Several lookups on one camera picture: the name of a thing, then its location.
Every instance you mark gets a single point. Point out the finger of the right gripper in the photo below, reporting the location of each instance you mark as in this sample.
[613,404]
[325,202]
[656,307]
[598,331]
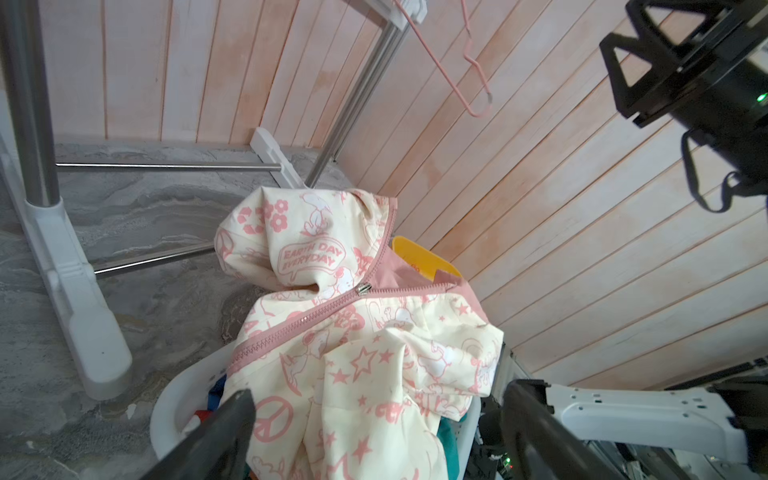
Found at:
[641,71]

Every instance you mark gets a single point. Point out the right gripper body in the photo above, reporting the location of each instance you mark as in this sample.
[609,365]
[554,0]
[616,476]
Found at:
[708,81]

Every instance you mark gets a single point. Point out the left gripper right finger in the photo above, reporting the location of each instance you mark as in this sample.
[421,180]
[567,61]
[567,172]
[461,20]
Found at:
[526,421]

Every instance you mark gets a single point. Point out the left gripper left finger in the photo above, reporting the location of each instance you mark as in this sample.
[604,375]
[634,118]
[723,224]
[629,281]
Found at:
[215,450]

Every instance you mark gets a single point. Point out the blue red white jacket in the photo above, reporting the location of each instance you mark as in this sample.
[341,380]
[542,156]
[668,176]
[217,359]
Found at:
[214,397]

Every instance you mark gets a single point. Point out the green jacket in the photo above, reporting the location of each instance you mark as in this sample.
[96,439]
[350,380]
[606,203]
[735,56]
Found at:
[449,443]

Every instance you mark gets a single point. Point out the cream pink print jacket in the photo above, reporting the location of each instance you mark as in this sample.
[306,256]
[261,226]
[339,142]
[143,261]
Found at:
[352,356]

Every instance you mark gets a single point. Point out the pink hanger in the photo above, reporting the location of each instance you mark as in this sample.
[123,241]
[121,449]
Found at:
[456,66]

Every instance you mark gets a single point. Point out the white plastic laundry basket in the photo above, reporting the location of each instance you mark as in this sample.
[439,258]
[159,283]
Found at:
[188,392]

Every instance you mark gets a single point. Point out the white clothes rack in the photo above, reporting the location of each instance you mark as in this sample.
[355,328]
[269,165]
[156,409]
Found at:
[29,170]

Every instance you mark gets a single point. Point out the yellow plastic tray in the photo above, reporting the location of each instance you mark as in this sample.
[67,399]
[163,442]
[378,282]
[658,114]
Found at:
[421,259]

